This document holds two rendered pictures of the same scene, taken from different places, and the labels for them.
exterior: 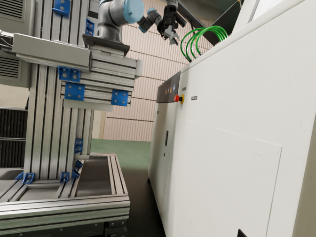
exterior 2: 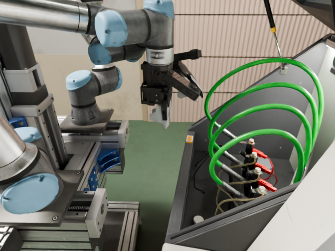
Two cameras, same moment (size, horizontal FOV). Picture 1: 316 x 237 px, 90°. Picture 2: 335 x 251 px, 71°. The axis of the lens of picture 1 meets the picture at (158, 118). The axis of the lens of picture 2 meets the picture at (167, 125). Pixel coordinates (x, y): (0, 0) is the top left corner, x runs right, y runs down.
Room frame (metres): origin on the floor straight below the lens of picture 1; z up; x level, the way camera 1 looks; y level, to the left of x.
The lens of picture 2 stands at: (0.54, -0.25, 1.61)
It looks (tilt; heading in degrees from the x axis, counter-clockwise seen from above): 31 degrees down; 22
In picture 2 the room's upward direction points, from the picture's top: straight up
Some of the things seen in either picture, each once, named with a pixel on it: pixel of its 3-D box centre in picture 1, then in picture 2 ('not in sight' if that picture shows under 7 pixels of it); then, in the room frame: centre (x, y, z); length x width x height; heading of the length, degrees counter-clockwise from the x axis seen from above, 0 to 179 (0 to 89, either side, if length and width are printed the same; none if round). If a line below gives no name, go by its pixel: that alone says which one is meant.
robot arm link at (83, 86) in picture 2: not in sight; (82, 86); (1.36, 0.50, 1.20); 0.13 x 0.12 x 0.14; 155
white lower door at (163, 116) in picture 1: (158, 144); not in sight; (1.27, -0.03, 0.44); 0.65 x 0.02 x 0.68; 11
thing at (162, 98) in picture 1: (167, 92); (184, 183); (1.27, -0.05, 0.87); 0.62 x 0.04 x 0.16; 11
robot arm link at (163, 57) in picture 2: (172, 5); (159, 55); (1.13, 0.00, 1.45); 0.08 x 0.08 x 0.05
